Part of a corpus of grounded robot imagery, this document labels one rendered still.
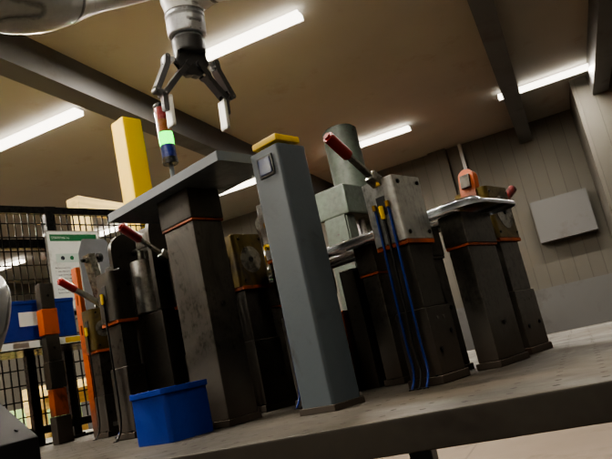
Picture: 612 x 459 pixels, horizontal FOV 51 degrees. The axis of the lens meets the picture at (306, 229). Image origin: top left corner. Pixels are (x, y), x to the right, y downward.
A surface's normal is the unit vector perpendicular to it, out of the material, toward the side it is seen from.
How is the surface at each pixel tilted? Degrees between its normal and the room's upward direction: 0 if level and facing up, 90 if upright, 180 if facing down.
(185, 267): 90
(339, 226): 89
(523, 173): 90
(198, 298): 90
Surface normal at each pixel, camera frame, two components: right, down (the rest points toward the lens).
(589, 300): -0.39, -0.11
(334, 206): -0.61, -0.04
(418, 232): 0.71, -0.29
